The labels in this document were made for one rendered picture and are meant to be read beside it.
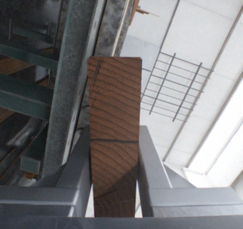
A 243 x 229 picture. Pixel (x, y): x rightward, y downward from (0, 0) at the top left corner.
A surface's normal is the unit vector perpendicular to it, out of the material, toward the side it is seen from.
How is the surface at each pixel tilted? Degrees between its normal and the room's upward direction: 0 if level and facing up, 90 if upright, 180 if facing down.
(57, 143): 90
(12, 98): 90
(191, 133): 89
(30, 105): 90
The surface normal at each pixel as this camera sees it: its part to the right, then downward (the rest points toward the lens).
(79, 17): -0.04, 0.41
